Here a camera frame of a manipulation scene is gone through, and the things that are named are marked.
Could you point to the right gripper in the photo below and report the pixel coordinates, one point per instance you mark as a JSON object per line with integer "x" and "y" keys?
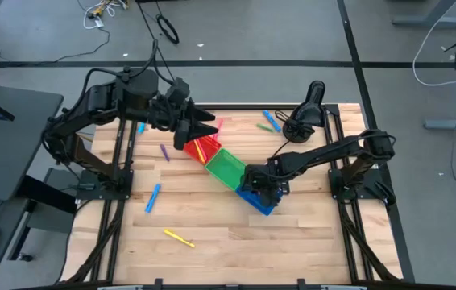
{"x": 260, "y": 183}

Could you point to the pink marker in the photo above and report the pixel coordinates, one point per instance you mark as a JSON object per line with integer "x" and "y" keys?
{"x": 204, "y": 148}
{"x": 220, "y": 123}

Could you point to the light blue marker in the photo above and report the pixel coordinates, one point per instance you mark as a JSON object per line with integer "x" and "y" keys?
{"x": 152, "y": 198}
{"x": 141, "y": 128}

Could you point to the purple marker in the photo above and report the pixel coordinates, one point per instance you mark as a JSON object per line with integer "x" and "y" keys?
{"x": 164, "y": 152}

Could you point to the blue plastic basket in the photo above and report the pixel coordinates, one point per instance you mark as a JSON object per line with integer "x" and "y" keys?
{"x": 267, "y": 210}

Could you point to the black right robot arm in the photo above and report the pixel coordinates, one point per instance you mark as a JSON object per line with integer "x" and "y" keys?
{"x": 324, "y": 153}

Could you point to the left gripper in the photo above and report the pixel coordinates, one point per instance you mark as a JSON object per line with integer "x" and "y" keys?
{"x": 167, "y": 114}

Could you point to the red plastic basket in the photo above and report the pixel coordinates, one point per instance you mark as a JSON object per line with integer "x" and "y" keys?
{"x": 189, "y": 153}

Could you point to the grey desk foot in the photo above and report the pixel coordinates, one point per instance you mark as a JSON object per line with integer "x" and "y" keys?
{"x": 453, "y": 124}
{"x": 429, "y": 21}

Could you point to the black table clamp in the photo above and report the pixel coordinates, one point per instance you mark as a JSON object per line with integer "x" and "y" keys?
{"x": 158, "y": 284}
{"x": 301, "y": 284}

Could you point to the black aluminium table frame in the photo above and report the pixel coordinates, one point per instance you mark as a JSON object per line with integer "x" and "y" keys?
{"x": 236, "y": 106}

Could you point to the black desk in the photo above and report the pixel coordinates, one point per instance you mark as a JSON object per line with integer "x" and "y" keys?
{"x": 10, "y": 141}

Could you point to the grey desk base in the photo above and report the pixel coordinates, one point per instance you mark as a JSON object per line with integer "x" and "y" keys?
{"x": 52, "y": 219}

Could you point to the green marker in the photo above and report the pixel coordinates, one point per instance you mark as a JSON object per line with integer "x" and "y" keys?
{"x": 264, "y": 127}

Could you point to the yellow marker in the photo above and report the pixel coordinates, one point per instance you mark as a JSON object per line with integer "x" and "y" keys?
{"x": 179, "y": 238}
{"x": 200, "y": 151}

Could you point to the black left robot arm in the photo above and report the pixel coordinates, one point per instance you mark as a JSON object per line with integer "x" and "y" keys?
{"x": 91, "y": 100}

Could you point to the green plastic basket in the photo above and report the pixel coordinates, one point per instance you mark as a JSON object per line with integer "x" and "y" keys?
{"x": 226, "y": 169}

